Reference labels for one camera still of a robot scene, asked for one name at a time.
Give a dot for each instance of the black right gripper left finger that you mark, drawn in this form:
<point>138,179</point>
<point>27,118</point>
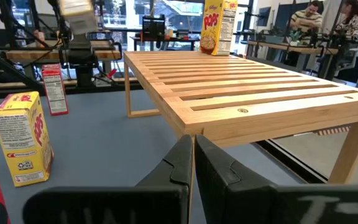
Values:
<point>110,205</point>

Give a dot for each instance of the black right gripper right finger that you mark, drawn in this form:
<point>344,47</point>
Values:
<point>259,205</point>

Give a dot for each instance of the yellow Pops cereal box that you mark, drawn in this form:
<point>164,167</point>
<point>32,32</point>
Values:
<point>78,18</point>
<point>211,31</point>
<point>20,140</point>

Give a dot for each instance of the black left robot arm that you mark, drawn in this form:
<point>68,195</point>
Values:
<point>79,53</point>

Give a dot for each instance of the wooden slatted shelf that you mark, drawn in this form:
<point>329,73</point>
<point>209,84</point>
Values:
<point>259,116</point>

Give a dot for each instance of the blue table mat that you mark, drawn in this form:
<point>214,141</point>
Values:
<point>104,140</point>

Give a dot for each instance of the wooden workbench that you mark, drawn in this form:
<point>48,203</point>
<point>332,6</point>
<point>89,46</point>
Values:
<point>291,48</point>
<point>36,55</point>

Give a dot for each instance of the black monitor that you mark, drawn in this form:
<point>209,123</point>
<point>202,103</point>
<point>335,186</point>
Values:
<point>153,26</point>

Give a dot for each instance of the person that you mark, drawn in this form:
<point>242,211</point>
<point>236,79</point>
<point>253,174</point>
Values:
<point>306,18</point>
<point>351,21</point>

